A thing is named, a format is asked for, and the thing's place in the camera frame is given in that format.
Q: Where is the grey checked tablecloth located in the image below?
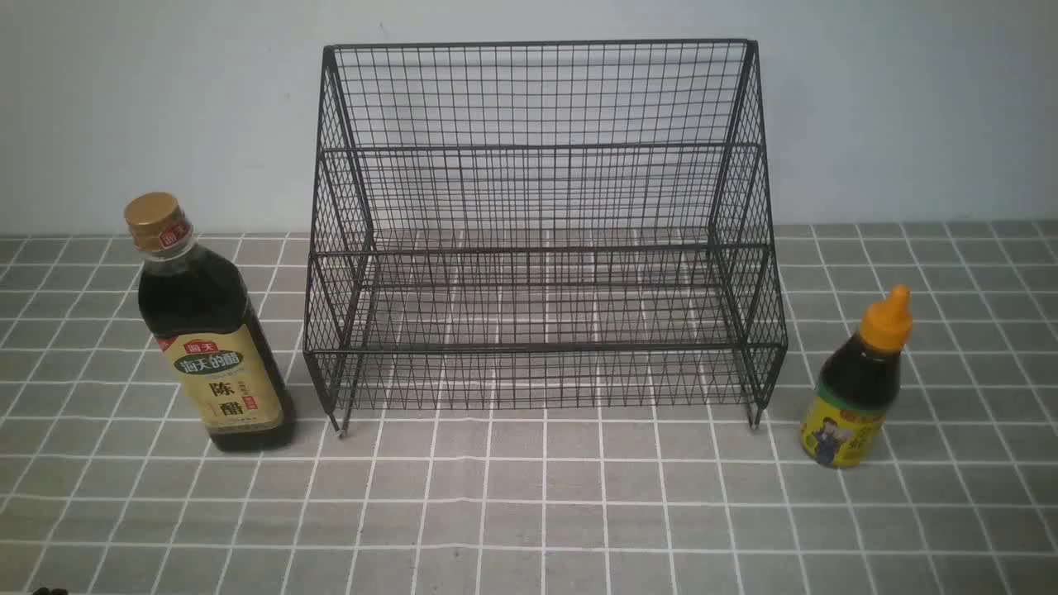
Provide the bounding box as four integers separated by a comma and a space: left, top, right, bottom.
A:
2, 220, 1056, 594

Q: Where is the small sauce bottle orange cap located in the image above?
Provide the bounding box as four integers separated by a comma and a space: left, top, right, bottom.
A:
798, 285, 913, 469

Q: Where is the black wire mesh rack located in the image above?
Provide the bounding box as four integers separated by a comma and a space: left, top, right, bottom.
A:
303, 38, 789, 434

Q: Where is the dark vinegar bottle gold cap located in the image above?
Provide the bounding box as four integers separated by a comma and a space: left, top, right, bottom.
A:
124, 192, 296, 452

